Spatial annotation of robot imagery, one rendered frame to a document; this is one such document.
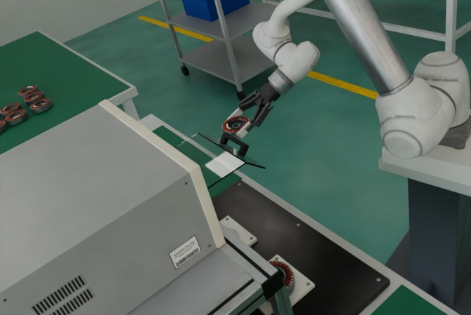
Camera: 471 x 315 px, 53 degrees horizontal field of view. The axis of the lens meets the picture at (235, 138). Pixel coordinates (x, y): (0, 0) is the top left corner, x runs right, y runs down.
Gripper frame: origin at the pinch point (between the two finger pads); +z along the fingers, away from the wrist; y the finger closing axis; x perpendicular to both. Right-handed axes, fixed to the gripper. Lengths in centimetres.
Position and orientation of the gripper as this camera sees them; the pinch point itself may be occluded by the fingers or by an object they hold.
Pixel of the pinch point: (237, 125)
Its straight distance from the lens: 180.0
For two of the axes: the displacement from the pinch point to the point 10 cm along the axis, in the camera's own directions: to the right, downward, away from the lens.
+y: -3.3, -4.7, 8.2
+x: -6.3, -5.4, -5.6
